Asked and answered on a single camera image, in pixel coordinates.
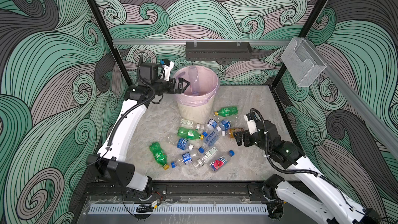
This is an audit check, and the orange red label bottle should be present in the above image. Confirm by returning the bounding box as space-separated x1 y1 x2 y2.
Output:
226 128 244 139

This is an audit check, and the clear bottle without label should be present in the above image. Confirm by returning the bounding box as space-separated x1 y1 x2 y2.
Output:
189 66 200 96

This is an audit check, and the pepsi label clear bottle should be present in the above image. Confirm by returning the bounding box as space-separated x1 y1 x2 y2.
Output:
171 152 200 168

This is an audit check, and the clear bottle blue label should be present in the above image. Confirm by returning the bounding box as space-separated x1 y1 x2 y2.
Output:
204 119 218 133
219 119 231 132
168 137 194 150

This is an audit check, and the green bottle yellow cap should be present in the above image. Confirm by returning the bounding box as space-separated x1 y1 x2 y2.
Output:
177 127 204 141
149 142 170 170

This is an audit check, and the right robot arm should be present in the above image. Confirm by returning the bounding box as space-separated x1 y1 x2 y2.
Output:
234 108 383 224

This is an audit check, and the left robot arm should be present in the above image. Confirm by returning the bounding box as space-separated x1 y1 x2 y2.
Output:
86 78 190 192

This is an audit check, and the pink bin liner bag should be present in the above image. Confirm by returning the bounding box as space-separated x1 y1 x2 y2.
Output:
173 65 220 106

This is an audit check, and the green bottle near bin right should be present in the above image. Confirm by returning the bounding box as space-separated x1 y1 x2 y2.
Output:
214 106 238 117

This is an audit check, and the white ribbed waste bin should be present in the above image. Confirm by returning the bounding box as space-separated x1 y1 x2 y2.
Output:
177 97 215 123

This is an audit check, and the soda water blue bottle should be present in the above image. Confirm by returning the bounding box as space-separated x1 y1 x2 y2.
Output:
198 127 226 153

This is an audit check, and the clear square bottle green label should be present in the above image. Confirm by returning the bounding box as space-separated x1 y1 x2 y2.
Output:
180 119 205 132

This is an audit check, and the clear bottle pink label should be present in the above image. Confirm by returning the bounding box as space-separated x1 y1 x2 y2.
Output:
209 150 235 172

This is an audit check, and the clear bottle green white label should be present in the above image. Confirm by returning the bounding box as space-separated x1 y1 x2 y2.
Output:
193 146 219 169

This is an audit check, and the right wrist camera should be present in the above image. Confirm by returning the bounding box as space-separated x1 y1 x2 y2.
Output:
244 113 258 135

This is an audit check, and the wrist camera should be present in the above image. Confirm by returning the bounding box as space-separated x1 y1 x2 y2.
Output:
244 113 258 135
160 59 174 82

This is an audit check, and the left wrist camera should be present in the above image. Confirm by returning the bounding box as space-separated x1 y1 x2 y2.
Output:
160 59 174 82

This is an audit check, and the black wall tray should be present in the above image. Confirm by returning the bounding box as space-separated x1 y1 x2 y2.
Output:
185 41 253 62

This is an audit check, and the aluminium back rail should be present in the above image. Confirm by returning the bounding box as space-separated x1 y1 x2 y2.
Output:
112 38 290 46

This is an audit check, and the aluminium rail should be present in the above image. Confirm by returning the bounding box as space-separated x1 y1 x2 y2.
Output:
112 38 290 46
308 41 398 158

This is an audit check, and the clear acrylic wall holder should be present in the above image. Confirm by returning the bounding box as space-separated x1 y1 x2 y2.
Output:
281 37 326 88

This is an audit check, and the aluminium right rail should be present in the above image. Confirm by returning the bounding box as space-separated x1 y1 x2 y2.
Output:
308 41 398 158

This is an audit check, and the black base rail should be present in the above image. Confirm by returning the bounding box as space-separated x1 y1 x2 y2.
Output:
84 180 275 202

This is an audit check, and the white slotted cable duct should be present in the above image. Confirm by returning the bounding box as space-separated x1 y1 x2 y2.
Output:
87 203 268 215

